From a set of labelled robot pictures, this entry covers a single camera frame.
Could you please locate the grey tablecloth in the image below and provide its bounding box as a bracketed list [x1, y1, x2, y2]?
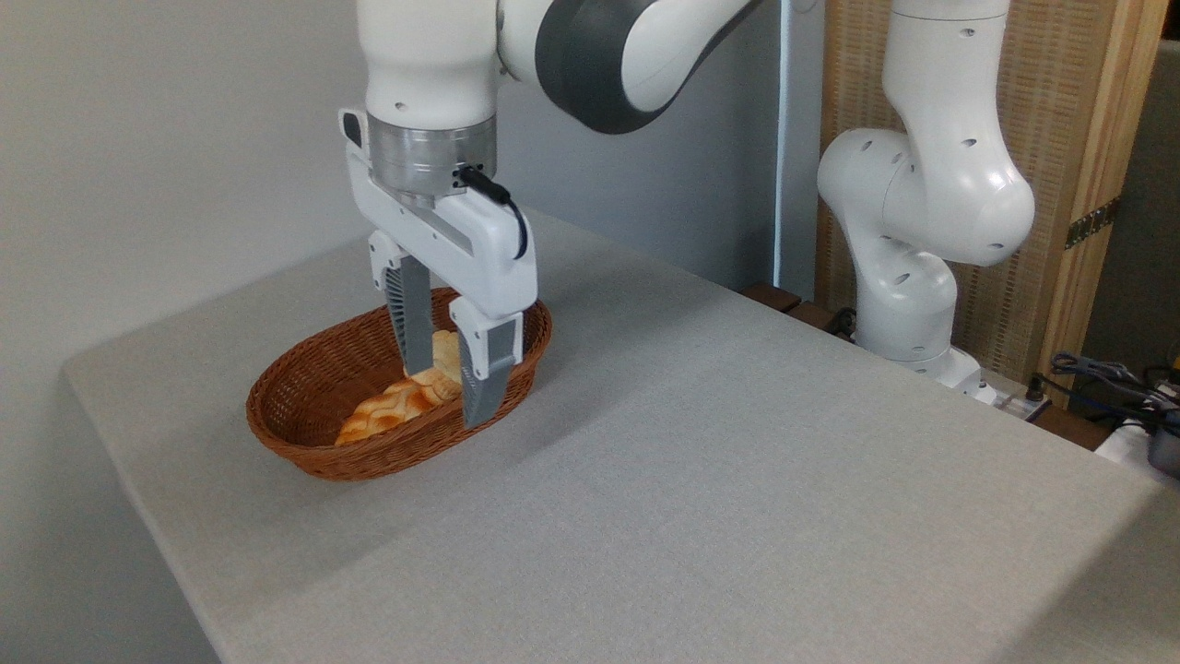
[63, 207, 1180, 664]

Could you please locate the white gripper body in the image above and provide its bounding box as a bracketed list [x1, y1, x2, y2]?
[339, 108, 539, 321]

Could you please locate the brown wicker basket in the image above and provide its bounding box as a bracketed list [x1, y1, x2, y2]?
[246, 286, 554, 482]

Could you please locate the braided long bread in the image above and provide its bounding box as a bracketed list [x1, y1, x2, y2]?
[335, 369, 463, 447]

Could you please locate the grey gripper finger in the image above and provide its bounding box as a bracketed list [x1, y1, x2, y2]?
[369, 231, 434, 374]
[449, 295, 525, 430]

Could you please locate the round layered bread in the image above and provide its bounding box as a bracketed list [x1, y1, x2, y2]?
[431, 329, 465, 385]

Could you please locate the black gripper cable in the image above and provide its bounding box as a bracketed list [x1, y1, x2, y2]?
[458, 166, 530, 261]

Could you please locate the blue and black cable bundle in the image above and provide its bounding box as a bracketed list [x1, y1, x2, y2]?
[1028, 350, 1180, 421]

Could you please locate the dark grey box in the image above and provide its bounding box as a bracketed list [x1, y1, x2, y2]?
[1147, 426, 1180, 480]

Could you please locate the wooden woven folding screen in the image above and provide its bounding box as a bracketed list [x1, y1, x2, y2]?
[816, 0, 1170, 407]

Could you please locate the dark metal screen hinge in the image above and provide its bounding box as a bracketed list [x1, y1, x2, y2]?
[1065, 196, 1121, 251]

